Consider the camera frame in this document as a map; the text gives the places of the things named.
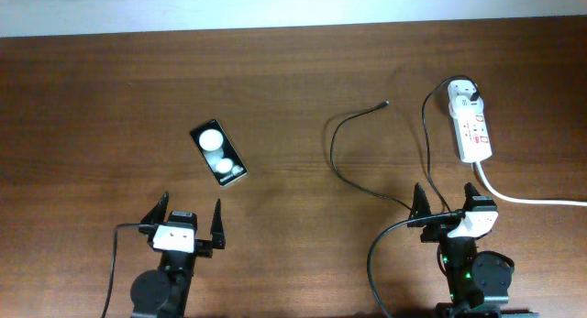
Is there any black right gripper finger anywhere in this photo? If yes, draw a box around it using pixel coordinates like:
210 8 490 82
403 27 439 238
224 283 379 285
409 183 432 220
462 182 482 212

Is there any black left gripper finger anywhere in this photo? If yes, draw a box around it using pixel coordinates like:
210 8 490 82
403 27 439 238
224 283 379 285
210 199 226 249
140 192 169 225

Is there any black smartphone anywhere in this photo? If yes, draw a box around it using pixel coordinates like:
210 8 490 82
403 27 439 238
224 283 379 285
189 119 248 187

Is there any black charging cable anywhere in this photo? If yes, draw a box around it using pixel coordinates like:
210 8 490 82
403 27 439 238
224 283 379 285
329 75 482 214

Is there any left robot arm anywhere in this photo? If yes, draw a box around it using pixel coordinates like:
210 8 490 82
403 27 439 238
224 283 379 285
130 193 226 318

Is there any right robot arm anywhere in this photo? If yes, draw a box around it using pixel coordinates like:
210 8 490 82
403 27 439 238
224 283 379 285
408 183 539 318

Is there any white USB charger adapter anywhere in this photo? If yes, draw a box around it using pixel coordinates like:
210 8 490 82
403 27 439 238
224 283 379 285
448 80 484 118

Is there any white power strip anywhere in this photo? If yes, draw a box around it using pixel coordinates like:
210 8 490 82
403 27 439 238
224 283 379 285
451 113 493 163

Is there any black right camera cable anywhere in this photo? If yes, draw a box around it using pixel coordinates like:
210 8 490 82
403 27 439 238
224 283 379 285
366 210 467 318

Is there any black camera cable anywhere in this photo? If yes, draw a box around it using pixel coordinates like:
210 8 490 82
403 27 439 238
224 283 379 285
100 223 157 318
366 210 467 318

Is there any white power strip cord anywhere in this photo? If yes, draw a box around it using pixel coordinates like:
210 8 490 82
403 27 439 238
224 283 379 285
473 160 587 208

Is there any black left camera cable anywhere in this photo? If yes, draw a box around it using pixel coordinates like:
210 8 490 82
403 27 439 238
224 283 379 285
100 223 157 318

